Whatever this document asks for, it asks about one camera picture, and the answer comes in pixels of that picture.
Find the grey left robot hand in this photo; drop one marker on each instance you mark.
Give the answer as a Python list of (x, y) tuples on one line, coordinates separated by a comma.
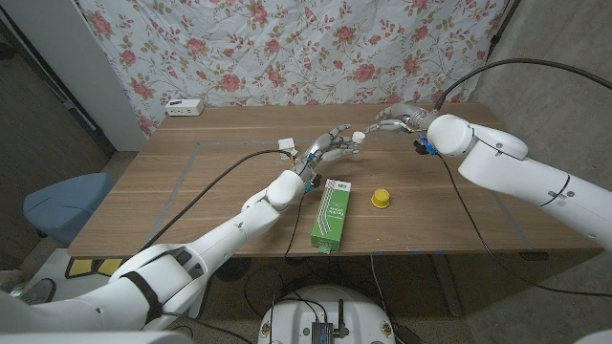
[(322, 145)]

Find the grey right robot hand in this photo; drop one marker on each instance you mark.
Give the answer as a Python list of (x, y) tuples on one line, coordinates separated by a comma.
[(411, 117)]

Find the clear medicine bottle white cap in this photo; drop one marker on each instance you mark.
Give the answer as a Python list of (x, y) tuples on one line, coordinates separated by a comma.
[(358, 137)]

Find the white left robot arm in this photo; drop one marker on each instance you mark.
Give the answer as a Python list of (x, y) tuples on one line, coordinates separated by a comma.
[(229, 234)]

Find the white robot base with electronics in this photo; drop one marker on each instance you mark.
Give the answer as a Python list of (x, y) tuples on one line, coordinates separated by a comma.
[(296, 315)]

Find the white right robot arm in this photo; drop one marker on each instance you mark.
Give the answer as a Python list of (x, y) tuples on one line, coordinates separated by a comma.
[(516, 172)]

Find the white cube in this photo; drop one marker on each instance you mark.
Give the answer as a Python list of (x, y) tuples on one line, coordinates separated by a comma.
[(286, 143)]

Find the green straw box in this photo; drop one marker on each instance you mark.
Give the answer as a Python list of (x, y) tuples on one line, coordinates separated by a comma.
[(331, 217)]

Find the yellow cup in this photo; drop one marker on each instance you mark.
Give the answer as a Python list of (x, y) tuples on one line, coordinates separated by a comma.
[(380, 199)]

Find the floral backdrop cloth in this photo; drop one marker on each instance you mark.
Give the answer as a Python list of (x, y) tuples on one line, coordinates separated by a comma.
[(296, 57)]

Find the black backdrop stand pole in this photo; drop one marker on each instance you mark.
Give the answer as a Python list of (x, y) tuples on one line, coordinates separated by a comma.
[(502, 21)]

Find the white power strip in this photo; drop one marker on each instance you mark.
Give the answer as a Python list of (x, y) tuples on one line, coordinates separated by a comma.
[(184, 107)]

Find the blue padded chair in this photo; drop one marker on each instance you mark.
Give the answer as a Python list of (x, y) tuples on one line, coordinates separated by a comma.
[(67, 205)]

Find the yellow and black floor mat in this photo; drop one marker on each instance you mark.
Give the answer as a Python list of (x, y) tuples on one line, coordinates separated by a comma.
[(79, 268)]

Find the grey shoe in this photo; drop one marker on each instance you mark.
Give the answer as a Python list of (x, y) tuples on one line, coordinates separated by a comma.
[(38, 291)]

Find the white wall panel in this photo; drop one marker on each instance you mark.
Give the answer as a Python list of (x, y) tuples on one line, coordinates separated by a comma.
[(72, 57)]

